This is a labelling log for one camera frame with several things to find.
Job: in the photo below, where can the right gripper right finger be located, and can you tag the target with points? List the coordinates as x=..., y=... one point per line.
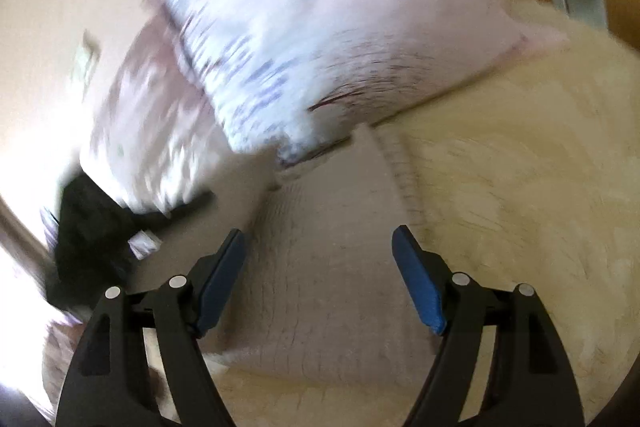
x=530, y=382

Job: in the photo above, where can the yellow orange patterned bedsheet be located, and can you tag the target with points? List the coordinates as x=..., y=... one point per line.
x=529, y=174

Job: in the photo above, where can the white blue patterned pillow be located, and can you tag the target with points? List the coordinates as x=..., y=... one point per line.
x=300, y=74

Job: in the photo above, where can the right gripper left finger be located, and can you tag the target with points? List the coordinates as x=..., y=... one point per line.
x=108, y=381

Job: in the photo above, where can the beige cable knit sweater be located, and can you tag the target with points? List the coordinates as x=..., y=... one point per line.
x=320, y=296

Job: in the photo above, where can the pink floral pillow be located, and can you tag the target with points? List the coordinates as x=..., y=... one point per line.
x=154, y=142

